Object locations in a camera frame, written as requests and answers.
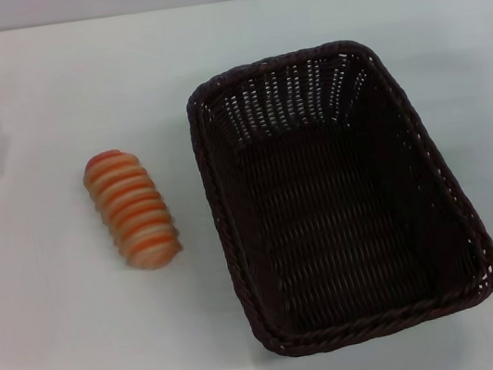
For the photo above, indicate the orange striped bread roll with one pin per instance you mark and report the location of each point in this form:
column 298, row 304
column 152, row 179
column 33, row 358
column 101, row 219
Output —
column 132, row 210

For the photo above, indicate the black woven plastic basket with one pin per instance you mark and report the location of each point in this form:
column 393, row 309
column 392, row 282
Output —
column 334, row 208

